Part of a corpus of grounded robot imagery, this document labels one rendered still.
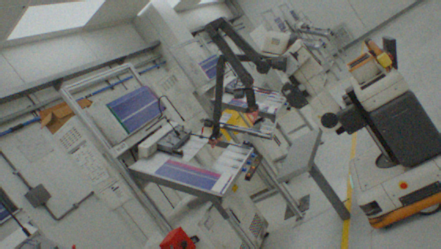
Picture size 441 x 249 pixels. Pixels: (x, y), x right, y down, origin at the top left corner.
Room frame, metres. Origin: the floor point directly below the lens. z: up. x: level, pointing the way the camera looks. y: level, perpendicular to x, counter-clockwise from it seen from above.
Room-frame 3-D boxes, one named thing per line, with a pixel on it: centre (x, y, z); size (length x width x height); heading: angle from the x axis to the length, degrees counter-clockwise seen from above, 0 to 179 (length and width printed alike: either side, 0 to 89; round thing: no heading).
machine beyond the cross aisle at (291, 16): (8.22, -2.76, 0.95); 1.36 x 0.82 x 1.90; 58
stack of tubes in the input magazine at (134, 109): (2.72, 0.49, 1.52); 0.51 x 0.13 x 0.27; 148
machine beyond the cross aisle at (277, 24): (7.00, -1.99, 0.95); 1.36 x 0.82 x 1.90; 58
